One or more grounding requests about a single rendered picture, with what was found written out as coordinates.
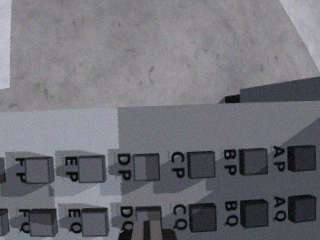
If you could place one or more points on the large grey box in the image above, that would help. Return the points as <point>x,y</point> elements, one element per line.
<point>203,170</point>

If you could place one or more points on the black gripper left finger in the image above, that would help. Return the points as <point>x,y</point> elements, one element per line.
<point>139,232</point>

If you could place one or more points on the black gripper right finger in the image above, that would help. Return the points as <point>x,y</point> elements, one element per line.
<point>154,232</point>

